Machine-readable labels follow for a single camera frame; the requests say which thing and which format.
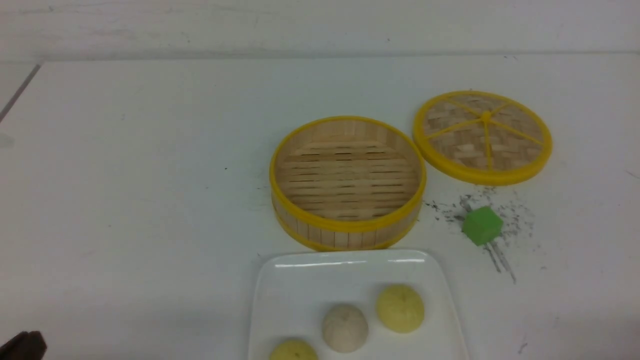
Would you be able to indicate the white steamed bun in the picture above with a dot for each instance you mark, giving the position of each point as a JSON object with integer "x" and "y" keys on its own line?
{"x": 345, "y": 328}

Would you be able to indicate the yellow steamed bun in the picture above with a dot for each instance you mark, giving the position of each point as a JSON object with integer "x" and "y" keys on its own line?
{"x": 293, "y": 349}
{"x": 400, "y": 308}

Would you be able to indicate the white square plate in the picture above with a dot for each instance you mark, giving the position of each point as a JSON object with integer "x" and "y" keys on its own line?
{"x": 294, "y": 292}

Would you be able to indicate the yellow steamed bun on plate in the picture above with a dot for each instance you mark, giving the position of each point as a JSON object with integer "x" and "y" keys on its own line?
{"x": 400, "y": 308}

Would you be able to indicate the bamboo steamer basket yellow rim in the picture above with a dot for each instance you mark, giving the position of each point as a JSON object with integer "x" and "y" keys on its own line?
{"x": 347, "y": 183}

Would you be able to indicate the green cube block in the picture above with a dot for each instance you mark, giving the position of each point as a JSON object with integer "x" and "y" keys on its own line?
{"x": 482, "y": 225}

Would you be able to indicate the bamboo steamer lid yellow rim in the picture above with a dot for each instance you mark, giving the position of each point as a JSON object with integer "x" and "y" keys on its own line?
{"x": 482, "y": 138}

